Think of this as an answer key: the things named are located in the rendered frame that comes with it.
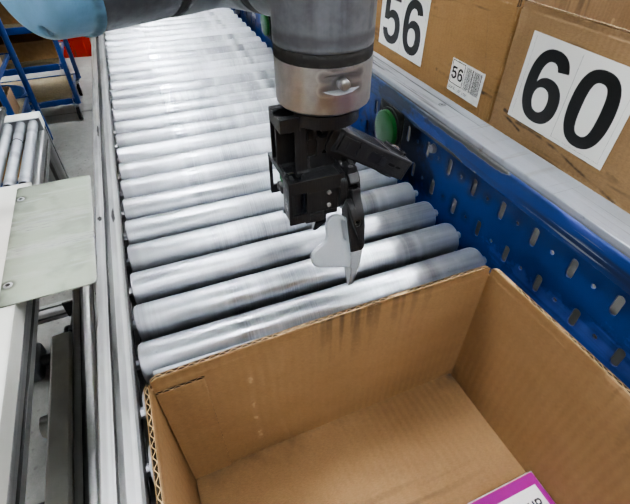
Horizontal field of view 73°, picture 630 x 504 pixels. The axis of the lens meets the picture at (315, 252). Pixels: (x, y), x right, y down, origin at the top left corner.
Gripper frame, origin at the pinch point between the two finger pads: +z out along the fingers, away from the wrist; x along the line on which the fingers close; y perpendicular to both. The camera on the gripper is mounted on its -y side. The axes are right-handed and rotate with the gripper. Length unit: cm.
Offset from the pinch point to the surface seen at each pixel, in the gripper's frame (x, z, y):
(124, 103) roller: -74, 6, 24
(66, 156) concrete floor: -207, 80, 67
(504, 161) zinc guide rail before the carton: 1.0, -8.5, -23.2
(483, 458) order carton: 27.7, 4.3, -3.0
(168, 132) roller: -55, 6, 16
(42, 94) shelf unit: -266, 66, 78
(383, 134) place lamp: -26.0, -0.2, -21.0
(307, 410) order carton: 19.1, 0.4, 11.3
